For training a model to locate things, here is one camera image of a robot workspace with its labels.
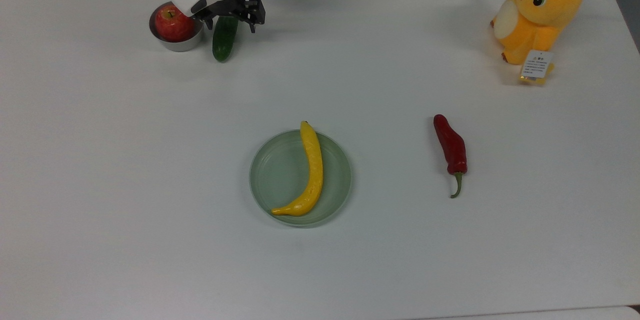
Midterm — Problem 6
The yellow plush toy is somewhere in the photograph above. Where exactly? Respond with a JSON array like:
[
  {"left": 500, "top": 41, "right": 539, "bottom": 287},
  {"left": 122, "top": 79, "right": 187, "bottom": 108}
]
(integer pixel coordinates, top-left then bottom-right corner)
[{"left": 490, "top": 0, "right": 589, "bottom": 85}]

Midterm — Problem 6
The pale green plate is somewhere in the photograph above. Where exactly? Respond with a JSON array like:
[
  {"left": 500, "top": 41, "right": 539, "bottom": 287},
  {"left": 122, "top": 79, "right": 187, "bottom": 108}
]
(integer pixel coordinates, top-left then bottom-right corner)
[{"left": 249, "top": 130, "right": 353, "bottom": 228}]

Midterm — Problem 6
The red apple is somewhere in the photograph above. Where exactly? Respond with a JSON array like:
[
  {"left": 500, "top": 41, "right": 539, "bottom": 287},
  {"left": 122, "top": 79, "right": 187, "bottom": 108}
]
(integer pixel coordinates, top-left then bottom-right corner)
[{"left": 154, "top": 4, "right": 197, "bottom": 43}]

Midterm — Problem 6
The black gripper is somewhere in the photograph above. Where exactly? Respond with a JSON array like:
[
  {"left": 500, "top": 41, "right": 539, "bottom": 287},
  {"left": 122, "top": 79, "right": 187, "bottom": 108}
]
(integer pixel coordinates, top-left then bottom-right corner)
[{"left": 201, "top": 0, "right": 266, "bottom": 34}]

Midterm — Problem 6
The green cucumber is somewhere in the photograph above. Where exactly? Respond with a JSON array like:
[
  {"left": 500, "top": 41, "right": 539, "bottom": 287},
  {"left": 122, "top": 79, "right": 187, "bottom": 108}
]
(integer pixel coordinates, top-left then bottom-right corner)
[{"left": 212, "top": 16, "right": 239, "bottom": 63}]

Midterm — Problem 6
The yellow banana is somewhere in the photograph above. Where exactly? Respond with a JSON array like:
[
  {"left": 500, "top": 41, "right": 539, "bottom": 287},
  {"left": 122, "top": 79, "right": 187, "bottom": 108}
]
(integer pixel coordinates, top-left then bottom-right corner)
[{"left": 271, "top": 121, "right": 325, "bottom": 217}]

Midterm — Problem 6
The red chili pepper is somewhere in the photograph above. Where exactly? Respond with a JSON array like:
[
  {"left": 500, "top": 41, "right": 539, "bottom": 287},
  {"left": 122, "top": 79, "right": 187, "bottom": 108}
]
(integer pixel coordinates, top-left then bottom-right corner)
[{"left": 433, "top": 114, "right": 468, "bottom": 199}]

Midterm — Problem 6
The metal bowl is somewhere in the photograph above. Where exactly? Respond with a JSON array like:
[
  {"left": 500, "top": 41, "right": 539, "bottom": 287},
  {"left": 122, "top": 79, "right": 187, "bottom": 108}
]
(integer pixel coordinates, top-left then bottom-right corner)
[{"left": 149, "top": 2, "right": 205, "bottom": 53}]

